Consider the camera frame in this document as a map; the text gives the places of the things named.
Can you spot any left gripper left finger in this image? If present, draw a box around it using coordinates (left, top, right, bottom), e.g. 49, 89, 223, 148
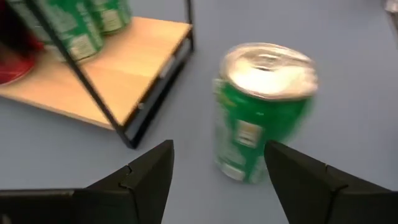
73, 139, 175, 224

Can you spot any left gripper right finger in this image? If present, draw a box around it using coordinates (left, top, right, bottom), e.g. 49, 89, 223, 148
263, 139, 398, 224

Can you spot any red Coca-Cola can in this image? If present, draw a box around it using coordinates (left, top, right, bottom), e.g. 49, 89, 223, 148
0, 0, 45, 85

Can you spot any wooden shelf black metal frame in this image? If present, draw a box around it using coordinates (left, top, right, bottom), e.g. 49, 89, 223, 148
0, 0, 196, 149

